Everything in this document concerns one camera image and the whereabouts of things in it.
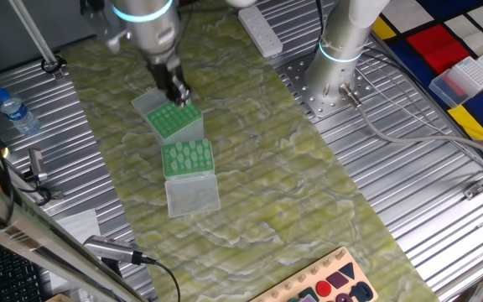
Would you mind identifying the silver camera on black clamp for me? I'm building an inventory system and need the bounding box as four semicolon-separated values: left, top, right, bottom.
22;148;54;206

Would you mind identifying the thick grey robot cable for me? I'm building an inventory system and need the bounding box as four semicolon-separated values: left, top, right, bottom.
337;82;483;167

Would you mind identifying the green marble pattern mat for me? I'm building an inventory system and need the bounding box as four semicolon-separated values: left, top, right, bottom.
60;0;440;302

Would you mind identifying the white paper sheet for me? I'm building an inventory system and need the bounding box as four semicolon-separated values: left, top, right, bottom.
55;208;102;245

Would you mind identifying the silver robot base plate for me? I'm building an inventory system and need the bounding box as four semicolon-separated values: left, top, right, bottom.
281;49;377;122

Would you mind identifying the silver depth camera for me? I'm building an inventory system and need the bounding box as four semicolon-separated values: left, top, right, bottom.
82;234;144;266

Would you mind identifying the teal puzzle piece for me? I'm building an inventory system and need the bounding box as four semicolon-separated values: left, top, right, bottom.
298;286;320;302

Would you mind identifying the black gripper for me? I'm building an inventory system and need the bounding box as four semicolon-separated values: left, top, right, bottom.
147;55;193;110

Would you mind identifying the white power strip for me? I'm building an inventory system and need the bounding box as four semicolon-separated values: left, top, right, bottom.
237;4;284;59

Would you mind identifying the purple square puzzle piece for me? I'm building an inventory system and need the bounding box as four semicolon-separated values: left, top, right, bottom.
325;271;351;290

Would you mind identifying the slanted aluminium pole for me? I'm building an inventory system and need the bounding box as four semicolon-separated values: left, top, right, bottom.
8;0;65;81

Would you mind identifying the clear box white tip rack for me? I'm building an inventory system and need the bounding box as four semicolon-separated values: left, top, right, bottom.
428;56;483;109

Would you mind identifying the clear water bottle blue cap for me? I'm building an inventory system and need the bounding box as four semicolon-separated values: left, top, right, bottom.
0;86;41;136

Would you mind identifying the colour block patterned mat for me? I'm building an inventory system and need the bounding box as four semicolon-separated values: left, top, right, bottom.
371;0;483;164

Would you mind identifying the black pole base clamp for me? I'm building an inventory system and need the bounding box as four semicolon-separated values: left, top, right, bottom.
40;53;68;81

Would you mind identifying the black camera cable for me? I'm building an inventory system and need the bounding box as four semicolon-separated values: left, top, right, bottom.
140;255;183;302

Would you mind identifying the blue rounded puzzle piece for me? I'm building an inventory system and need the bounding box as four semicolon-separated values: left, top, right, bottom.
348;280;375;302

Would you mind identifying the navy triangle puzzle piece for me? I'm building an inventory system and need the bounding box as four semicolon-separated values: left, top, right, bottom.
339;262;356;280

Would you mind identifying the wooden shape puzzle board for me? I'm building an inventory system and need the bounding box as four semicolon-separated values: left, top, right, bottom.
248;246;379;302

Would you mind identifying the red circle puzzle piece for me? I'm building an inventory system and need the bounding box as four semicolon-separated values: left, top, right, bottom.
315;279;333;298

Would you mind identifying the black keyboard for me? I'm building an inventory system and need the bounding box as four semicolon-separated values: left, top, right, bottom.
0;237;48;302

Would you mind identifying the aluminium frame beam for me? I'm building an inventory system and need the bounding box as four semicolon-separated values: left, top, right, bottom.
0;167;148;302

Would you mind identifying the clear tip box green rack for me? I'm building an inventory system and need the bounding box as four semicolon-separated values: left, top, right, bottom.
160;138;221;218
130;86;205;147

